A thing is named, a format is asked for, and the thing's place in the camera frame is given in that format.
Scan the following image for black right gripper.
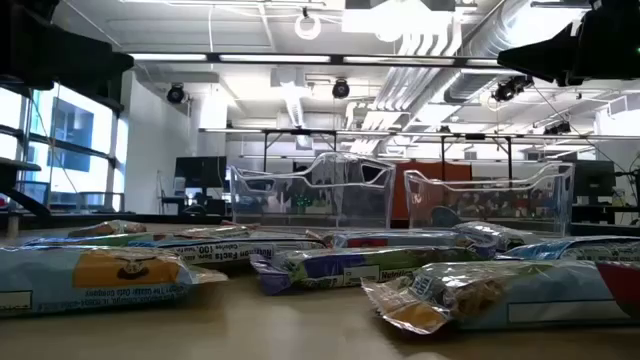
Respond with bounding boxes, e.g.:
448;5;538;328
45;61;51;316
496;0;640;87

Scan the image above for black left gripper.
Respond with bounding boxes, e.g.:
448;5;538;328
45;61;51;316
0;27;136;92

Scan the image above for clear brown granola bar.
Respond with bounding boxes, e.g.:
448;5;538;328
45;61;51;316
67;219;149;239

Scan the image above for silver purple granola bar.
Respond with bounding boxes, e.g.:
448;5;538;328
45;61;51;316
452;220;542;252

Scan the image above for light blue orange-label granola bar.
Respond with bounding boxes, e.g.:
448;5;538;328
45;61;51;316
0;243;230;319

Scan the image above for white nutrition-facts granola bar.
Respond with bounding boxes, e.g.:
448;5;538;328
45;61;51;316
127;237;327;267

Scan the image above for red granola bar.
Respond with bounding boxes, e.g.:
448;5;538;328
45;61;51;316
594;259;640;320

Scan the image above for light blue clear-end granola bar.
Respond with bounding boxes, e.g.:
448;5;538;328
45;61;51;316
360;258;640;335

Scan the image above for purple green granola bar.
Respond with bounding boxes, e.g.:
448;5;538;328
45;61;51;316
248;244;484;297

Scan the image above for black computer monitor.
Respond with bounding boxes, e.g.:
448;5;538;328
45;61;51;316
174;155;228;190
573;159;617;199

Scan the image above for clear plastic bin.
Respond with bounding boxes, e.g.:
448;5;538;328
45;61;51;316
228;151;397;230
403;160;576;237

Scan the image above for orange partition panel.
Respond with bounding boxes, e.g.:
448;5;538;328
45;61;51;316
392;161;473;221

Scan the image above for black table bracket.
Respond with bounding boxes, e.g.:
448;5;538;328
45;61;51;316
0;156;51;217

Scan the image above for white coiled cable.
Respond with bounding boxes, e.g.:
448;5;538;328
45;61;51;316
293;7;323;41

